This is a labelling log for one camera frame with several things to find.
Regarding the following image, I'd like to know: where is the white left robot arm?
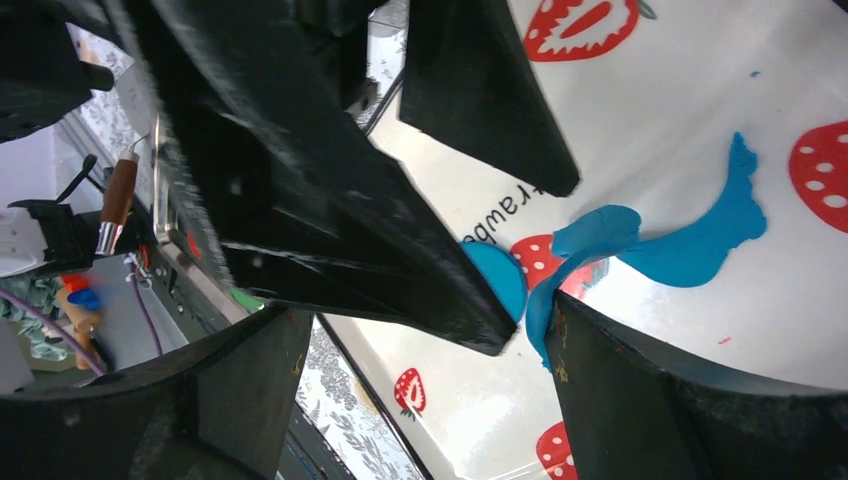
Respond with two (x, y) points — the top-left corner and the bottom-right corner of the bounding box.
(1, 1), (516, 479)

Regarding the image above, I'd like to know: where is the blue dough piece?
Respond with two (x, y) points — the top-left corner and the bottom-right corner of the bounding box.
(460, 242), (528, 324)

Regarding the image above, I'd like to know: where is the blue dough scrap strip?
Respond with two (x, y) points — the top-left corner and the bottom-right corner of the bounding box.
(525, 132), (767, 371)

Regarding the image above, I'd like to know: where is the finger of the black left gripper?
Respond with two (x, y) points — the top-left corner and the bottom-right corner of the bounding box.
(122, 1), (516, 356)
(399, 0), (580, 197)

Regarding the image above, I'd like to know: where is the stainless steel baking tray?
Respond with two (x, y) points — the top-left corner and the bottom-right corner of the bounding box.
(115, 64), (254, 323)

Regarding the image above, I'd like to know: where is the white strawberry print tray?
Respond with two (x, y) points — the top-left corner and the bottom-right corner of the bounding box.
(317, 0), (848, 480)

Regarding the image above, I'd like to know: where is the metal spatula wooden handle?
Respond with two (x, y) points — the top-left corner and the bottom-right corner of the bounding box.
(94, 134), (148, 256)

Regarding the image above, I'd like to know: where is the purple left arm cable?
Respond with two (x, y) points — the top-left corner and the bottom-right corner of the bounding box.
(0, 271), (166, 379)

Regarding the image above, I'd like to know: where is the floral table mat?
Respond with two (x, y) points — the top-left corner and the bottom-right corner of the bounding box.
(297, 320), (422, 479)

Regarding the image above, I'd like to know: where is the green dough disc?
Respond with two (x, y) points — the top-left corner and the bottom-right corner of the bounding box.
(230, 289), (264, 312)

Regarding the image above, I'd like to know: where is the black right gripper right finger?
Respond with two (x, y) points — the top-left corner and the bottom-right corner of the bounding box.
(545, 293), (847, 479)

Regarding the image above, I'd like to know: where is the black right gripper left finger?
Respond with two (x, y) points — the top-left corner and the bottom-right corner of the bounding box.
(1, 304), (312, 479)

